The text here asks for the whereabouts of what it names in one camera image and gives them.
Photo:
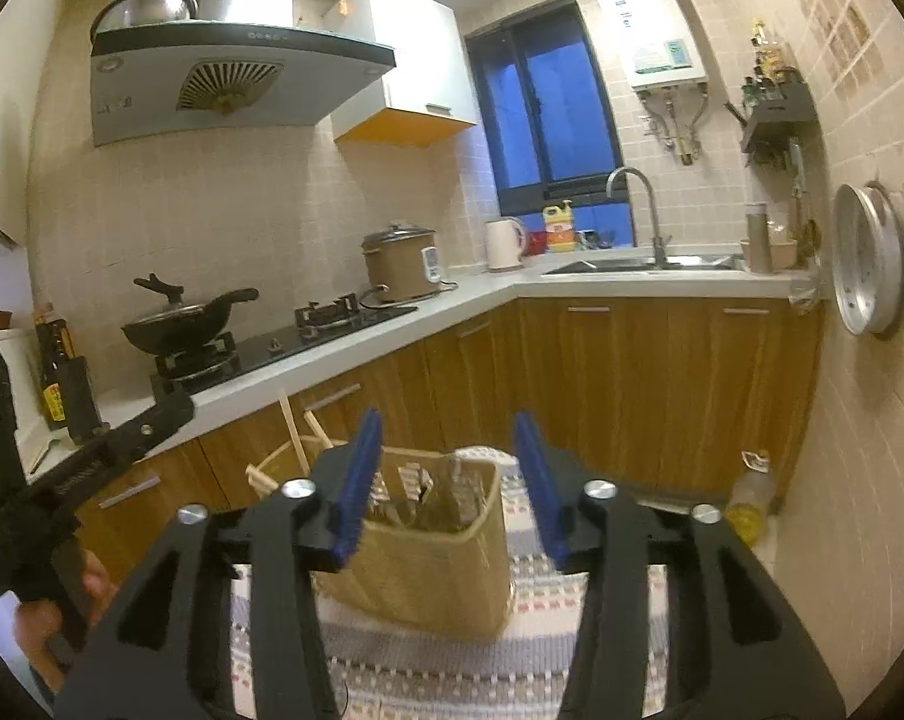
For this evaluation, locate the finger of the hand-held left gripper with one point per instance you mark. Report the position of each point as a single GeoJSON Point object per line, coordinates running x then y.
{"type": "Point", "coordinates": [122, 442]}

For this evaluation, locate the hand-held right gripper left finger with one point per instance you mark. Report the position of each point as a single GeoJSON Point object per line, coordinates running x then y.
{"type": "Point", "coordinates": [354, 491]}

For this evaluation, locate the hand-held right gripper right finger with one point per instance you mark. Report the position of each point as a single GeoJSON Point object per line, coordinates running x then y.
{"type": "Point", "coordinates": [540, 491]}

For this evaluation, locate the wooden chopstick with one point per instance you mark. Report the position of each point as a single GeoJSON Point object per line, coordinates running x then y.
{"type": "Point", "coordinates": [318, 429]}
{"type": "Point", "coordinates": [263, 480]}
{"type": "Point", "coordinates": [291, 427]}

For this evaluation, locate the yellow plastic utensil basket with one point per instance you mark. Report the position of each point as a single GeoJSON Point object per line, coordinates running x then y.
{"type": "Point", "coordinates": [422, 577]}

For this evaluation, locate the person's left hand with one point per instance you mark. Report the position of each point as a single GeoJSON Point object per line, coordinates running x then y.
{"type": "Point", "coordinates": [35, 637]}

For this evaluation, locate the black box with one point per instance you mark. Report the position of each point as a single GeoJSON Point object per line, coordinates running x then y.
{"type": "Point", "coordinates": [78, 401]}

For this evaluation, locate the dark soy sauce bottle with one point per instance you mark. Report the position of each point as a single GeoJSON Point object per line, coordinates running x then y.
{"type": "Point", "coordinates": [52, 375]}

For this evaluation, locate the black wok with lid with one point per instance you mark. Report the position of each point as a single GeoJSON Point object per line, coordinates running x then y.
{"type": "Point", "coordinates": [174, 326]}

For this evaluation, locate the black gas stove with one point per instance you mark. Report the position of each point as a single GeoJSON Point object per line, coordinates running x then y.
{"type": "Point", "coordinates": [287, 349]}

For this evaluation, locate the striped dotted tablecloth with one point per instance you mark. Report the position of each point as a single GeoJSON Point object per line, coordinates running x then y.
{"type": "Point", "coordinates": [459, 679]}

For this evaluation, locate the white kitchen countertop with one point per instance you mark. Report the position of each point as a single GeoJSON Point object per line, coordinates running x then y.
{"type": "Point", "coordinates": [482, 292]}

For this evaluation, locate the plastic oil bottle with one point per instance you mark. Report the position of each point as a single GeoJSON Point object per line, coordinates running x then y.
{"type": "Point", "coordinates": [750, 506]}

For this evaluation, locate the brown rice cooker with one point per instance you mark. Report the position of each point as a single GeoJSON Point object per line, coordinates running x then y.
{"type": "Point", "coordinates": [396, 266]}

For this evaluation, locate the steel sink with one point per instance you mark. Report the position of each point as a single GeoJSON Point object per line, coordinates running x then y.
{"type": "Point", "coordinates": [639, 265]}

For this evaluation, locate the red cup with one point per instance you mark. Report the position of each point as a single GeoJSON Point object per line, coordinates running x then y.
{"type": "Point", "coordinates": [536, 241]}

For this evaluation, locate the white electric kettle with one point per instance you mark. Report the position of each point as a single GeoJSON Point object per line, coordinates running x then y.
{"type": "Point", "coordinates": [503, 244]}

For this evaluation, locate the yellow dish soap bottle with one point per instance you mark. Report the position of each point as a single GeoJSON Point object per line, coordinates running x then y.
{"type": "Point", "coordinates": [559, 229]}

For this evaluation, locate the metal faucet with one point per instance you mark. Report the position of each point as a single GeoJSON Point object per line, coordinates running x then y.
{"type": "Point", "coordinates": [656, 232]}

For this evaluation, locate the dark framed window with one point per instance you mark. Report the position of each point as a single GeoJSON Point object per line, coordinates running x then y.
{"type": "Point", "coordinates": [549, 112]}

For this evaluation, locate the range hood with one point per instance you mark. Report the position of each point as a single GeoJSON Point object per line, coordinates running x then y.
{"type": "Point", "coordinates": [242, 82]}

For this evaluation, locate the water heater pipes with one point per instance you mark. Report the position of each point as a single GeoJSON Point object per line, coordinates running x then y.
{"type": "Point", "coordinates": [681, 127]}

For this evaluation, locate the round metal steamer tray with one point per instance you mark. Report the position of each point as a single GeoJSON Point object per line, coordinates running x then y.
{"type": "Point", "coordinates": [865, 262]}

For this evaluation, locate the white water heater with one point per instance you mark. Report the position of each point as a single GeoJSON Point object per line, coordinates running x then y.
{"type": "Point", "coordinates": [654, 30]}

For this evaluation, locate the row of condiment bottles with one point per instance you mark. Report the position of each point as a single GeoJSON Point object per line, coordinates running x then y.
{"type": "Point", "coordinates": [765, 67]}

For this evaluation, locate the white wall cabinet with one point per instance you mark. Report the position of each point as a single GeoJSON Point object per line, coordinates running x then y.
{"type": "Point", "coordinates": [407, 52]}

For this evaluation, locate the grey wall spice rack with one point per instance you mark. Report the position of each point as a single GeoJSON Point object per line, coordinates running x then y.
{"type": "Point", "coordinates": [782, 116]}

